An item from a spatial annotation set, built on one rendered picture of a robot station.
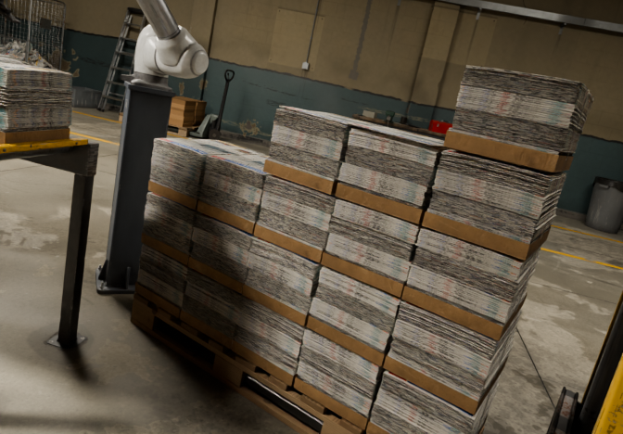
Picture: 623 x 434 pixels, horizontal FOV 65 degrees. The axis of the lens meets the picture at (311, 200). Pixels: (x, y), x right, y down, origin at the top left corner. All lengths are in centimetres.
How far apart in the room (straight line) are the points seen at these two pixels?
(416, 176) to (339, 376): 69
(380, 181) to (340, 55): 712
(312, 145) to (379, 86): 686
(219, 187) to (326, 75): 680
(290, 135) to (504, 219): 72
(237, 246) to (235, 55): 734
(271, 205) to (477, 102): 76
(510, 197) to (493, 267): 19
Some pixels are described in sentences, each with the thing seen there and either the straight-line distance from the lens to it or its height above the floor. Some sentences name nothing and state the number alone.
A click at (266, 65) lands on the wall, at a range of 879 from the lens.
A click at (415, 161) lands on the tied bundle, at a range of 142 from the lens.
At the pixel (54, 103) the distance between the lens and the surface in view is 177.
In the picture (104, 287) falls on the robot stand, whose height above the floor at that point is 3.
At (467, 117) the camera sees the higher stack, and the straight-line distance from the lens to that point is 138.
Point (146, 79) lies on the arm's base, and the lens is 239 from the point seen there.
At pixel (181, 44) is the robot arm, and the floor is 121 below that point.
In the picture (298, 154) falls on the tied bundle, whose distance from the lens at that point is 161.
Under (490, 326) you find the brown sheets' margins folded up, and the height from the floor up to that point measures 64.
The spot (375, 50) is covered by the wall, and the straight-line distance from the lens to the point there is 847.
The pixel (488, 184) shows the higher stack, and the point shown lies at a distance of 136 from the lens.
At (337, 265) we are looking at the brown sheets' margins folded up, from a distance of 156.
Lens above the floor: 114
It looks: 13 degrees down
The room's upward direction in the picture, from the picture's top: 12 degrees clockwise
